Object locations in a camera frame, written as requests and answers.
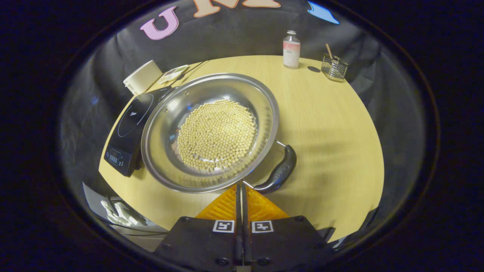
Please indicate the white crumpled cloth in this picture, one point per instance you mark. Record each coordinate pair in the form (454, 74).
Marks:
(121, 213)

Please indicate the small dark round disc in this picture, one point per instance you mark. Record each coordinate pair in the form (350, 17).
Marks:
(314, 69)

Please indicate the stainless steel pot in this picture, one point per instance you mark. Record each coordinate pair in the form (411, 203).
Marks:
(166, 113)

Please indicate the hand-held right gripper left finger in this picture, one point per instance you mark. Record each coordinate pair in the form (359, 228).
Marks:
(200, 245)

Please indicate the pile of yellow beans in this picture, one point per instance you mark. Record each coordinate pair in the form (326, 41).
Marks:
(217, 134)

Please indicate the white box appliance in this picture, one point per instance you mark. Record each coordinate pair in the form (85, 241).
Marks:
(141, 77)

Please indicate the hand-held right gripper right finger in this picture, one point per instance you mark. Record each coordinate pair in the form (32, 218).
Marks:
(283, 245)

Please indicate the clear bottle with pink label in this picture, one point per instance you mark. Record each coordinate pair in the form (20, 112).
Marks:
(291, 51)

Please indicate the wooden stick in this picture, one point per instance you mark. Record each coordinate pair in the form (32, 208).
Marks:
(329, 51)

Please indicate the white divided bean dish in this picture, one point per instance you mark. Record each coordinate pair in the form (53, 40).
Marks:
(172, 74)

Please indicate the black induction cooktop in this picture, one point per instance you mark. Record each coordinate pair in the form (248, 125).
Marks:
(128, 128)

